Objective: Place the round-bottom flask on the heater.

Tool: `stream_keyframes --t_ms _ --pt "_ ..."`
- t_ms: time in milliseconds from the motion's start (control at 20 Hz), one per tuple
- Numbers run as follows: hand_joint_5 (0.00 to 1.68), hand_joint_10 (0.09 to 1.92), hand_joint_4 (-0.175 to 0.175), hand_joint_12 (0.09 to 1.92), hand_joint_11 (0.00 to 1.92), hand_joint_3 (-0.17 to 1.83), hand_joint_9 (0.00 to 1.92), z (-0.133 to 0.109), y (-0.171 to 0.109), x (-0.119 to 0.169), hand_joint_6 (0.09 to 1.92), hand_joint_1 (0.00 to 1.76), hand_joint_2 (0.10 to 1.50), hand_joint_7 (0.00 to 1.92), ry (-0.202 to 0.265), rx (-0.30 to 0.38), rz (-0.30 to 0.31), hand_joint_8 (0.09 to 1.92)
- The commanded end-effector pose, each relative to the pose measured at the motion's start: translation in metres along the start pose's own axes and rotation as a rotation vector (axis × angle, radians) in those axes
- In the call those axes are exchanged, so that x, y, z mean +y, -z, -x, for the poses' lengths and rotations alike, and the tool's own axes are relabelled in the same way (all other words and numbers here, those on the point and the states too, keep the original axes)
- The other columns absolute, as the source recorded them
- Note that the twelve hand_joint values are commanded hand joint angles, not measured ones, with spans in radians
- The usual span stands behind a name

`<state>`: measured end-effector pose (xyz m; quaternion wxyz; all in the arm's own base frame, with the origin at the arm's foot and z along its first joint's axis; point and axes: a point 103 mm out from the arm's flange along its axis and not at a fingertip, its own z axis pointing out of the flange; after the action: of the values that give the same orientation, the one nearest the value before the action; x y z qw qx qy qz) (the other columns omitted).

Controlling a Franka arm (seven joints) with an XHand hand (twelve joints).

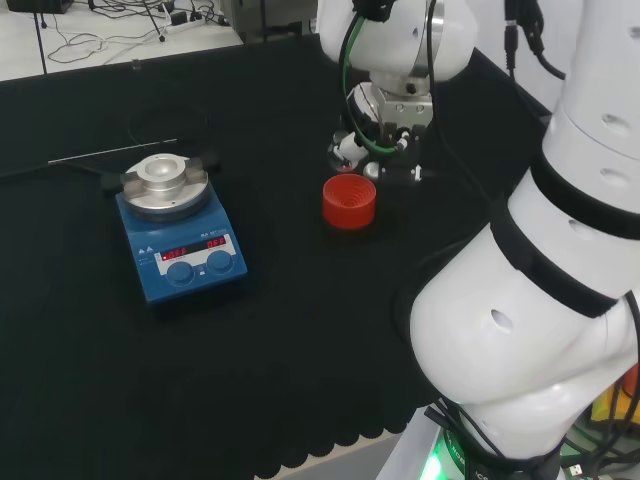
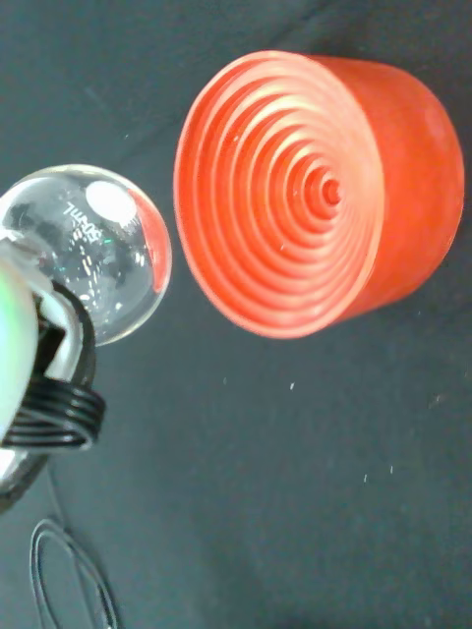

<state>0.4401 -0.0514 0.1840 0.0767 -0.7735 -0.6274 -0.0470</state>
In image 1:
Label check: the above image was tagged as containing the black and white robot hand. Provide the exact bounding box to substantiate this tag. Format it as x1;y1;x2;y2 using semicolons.
326;82;435;187

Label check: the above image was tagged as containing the heater with blue base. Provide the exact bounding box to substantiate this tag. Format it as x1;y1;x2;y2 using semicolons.
101;149;250;319

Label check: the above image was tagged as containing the black bench cloth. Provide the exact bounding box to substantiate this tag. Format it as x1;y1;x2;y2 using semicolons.
0;32;557;480

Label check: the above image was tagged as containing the white power strip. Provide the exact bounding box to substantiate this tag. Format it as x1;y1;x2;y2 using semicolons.
166;9;207;34

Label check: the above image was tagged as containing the thin metal probe rod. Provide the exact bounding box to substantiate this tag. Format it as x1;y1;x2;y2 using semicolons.
47;138;179;165

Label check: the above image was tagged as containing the green robot cable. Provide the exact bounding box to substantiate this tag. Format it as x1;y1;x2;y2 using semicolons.
338;13;402;157

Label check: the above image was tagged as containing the red flask support ring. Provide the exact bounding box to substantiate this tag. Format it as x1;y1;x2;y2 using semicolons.
321;174;378;231

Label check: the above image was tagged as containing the thin black probe cable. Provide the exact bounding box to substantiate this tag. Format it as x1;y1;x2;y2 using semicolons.
125;105;214;151

